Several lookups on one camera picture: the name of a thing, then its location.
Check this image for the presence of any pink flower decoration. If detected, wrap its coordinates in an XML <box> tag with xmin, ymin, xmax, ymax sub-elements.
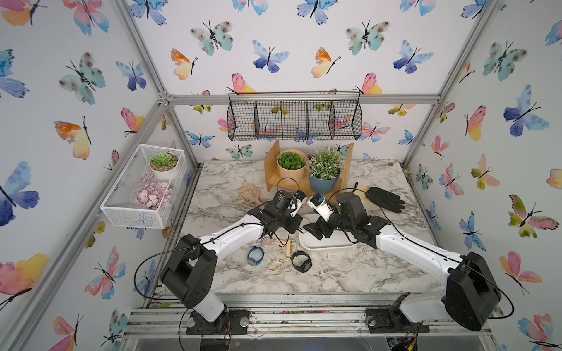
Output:
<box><xmin>133</xmin><ymin>181</ymin><xmax>174</xmax><ymax>211</ymax></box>

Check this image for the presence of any wooden shelf stand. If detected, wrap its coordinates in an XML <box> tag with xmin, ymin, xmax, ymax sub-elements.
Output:
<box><xmin>264</xmin><ymin>140</ymin><xmax>354</xmax><ymax>198</ymax></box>

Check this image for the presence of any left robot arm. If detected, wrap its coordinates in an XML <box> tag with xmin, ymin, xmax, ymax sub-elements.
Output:
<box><xmin>160</xmin><ymin>190</ymin><xmax>306</xmax><ymax>323</ymax></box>

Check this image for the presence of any white storage box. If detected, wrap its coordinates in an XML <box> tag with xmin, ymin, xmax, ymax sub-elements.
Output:
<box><xmin>297</xmin><ymin>214</ymin><xmax>357</xmax><ymax>252</ymax></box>

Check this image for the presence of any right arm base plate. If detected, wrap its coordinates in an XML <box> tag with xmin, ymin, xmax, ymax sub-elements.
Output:
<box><xmin>365</xmin><ymin>292</ymin><xmax>430</xmax><ymax>333</ymax></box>

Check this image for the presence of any white mesh wall shelf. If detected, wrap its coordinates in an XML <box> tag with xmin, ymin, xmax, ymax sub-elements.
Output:
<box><xmin>100</xmin><ymin>144</ymin><xmax>187</xmax><ymax>229</ymax></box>

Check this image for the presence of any succulent in white pot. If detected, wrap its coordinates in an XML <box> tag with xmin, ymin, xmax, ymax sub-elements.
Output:
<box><xmin>149</xmin><ymin>152</ymin><xmax>179</xmax><ymax>182</ymax></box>

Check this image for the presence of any blue pot herb plant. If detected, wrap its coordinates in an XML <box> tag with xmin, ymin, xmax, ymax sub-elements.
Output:
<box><xmin>309</xmin><ymin>147</ymin><xmax>343</xmax><ymax>195</ymax></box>

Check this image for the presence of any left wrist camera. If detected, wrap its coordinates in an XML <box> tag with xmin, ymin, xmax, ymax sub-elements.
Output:
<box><xmin>288</xmin><ymin>194</ymin><xmax>307</xmax><ymax>217</ymax></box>

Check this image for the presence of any black wire basket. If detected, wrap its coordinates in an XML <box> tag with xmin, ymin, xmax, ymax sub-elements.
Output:
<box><xmin>226</xmin><ymin>91</ymin><xmax>363</xmax><ymax>145</ymax></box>

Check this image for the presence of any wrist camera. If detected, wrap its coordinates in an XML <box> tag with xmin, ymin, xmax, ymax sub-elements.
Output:
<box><xmin>288</xmin><ymin>194</ymin><xmax>307</xmax><ymax>217</ymax></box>
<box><xmin>307</xmin><ymin>193</ymin><xmax>335</xmax><ymax>222</ymax></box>

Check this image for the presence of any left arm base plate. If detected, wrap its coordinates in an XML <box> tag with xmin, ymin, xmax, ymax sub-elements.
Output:
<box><xmin>186</xmin><ymin>309</ymin><xmax>250</xmax><ymax>336</ymax></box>

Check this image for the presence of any black work glove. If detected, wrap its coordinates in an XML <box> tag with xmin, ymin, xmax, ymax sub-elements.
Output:
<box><xmin>357</xmin><ymin>187</ymin><xmax>405</xmax><ymax>214</ymax></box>

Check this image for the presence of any pink pot green plant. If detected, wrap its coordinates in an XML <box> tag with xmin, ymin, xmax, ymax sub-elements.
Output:
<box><xmin>277</xmin><ymin>149</ymin><xmax>308</xmax><ymax>186</ymax></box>

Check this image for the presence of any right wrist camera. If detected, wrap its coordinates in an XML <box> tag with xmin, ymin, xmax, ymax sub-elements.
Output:
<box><xmin>307</xmin><ymin>193</ymin><xmax>335</xmax><ymax>222</ymax></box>

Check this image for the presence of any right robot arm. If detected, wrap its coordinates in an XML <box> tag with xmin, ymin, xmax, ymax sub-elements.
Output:
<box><xmin>306</xmin><ymin>192</ymin><xmax>505</xmax><ymax>331</ymax></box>

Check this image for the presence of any beige gold wrist watch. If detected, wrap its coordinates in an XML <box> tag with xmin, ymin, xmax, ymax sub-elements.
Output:
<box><xmin>266</xmin><ymin>259</ymin><xmax>285</xmax><ymax>273</ymax></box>

